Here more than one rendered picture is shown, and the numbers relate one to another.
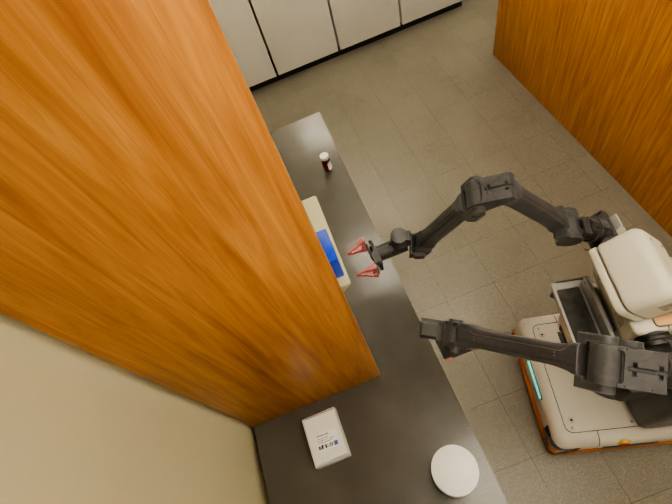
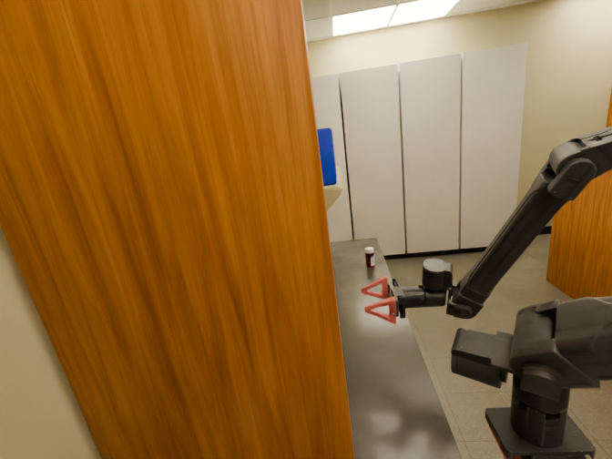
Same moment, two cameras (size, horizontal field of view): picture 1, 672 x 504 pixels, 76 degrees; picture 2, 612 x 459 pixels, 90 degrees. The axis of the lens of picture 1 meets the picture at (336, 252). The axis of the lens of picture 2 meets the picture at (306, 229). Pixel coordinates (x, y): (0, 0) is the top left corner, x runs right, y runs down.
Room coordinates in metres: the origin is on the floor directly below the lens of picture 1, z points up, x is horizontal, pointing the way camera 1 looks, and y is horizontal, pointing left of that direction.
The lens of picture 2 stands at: (0.05, 0.00, 1.59)
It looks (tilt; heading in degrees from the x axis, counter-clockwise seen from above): 17 degrees down; 7
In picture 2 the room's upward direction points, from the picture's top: 8 degrees counter-clockwise
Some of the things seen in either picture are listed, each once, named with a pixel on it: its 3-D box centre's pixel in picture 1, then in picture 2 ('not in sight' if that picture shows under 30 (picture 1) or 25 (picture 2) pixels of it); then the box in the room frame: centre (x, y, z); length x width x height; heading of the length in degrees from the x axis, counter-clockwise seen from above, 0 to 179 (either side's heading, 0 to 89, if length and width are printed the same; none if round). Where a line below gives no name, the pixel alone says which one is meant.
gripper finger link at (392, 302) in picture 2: (367, 267); (382, 305); (0.75, -0.08, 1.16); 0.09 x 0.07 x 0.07; 90
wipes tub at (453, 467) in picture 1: (454, 471); not in sight; (0.08, -0.07, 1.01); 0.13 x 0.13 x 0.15
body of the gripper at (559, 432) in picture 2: (455, 340); (536, 416); (0.38, -0.22, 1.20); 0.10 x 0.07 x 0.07; 89
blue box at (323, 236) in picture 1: (317, 259); (306, 158); (0.61, 0.05, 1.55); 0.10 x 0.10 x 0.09; 89
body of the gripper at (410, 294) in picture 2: (382, 252); (408, 297); (0.79, -0.15, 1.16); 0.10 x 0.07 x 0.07; 0
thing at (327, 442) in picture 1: (326, 437); not in sight; (0.32, 0.27, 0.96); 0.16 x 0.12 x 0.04; 0
